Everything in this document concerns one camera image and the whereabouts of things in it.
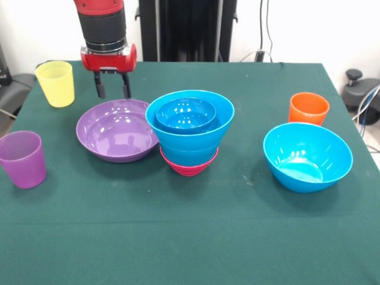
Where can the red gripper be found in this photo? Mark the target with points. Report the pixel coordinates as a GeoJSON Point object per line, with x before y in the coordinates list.
{"type": "Point", "coordinates": [108, 62]}

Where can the wide purple bowl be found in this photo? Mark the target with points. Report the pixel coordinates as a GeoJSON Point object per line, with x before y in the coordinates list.
{"type": "Point", "coordinates": [115, 133]}

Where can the small dark blue bowl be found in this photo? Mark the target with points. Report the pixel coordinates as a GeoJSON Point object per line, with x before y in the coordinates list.
{"type": "Point", "coordinates": [185, 115]}

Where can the large blue bowl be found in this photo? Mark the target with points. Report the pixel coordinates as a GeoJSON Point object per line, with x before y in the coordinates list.
{"type": "Point", "coordinates": [190, 139]}
{"type": "Point", "coordinates": [307, 160]}

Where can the small red bowl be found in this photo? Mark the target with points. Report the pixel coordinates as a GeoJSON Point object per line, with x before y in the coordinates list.
{"type": "Point", "coordinates": [187, 169]}

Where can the purple cup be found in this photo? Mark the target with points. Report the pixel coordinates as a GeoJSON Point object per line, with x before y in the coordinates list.
{"type": "Point", "coordinates": [23, 163]}

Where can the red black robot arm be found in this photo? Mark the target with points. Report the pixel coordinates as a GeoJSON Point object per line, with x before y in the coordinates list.
{"type": "Point", "coordinates": [102, 25]}

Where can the yellow cup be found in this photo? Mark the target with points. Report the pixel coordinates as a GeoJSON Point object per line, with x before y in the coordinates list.
{"type": "Point", "coordinates": [56, 86]}

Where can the grey padded chair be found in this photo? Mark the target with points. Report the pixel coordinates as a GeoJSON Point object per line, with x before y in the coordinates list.
{"type": "Point", "coordinates": [13, 89]}

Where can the black power plug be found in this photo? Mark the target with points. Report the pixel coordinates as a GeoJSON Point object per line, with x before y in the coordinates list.
{"type": "Point", "coordinates": [260, 55]}

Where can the dark green tablecloth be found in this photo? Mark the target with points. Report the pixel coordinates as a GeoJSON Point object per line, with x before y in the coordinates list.
{"type": "Point", "coordinates": [184, 225]}

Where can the orange cup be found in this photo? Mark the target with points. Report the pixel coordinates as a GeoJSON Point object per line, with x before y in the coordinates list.
{"type": "Point", "coordinates": [308, 111]}

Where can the dark grey chair base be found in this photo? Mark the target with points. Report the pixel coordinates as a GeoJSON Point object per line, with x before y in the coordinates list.
{"type": "Point", "coordinates": [359, 95]}

